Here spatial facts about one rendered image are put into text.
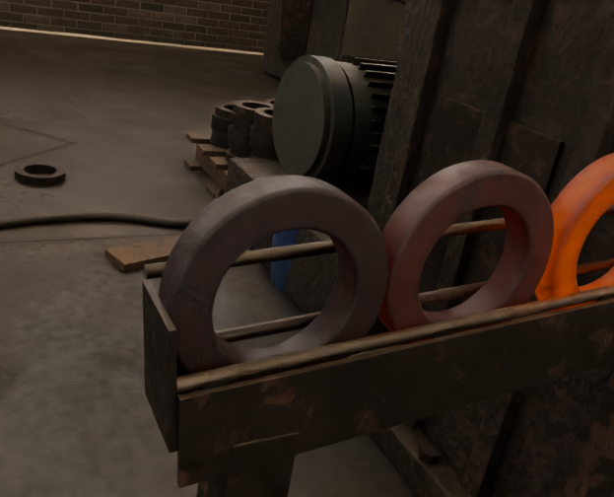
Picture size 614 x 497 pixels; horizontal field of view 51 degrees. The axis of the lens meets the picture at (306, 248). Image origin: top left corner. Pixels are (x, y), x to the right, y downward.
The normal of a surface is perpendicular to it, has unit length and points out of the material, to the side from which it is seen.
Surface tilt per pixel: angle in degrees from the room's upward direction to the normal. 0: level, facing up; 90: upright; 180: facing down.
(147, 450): 0
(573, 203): 62
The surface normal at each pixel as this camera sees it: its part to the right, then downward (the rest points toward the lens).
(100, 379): 0.16, -0.90
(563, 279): 0.44, 0.42
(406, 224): -0.71, -0.37
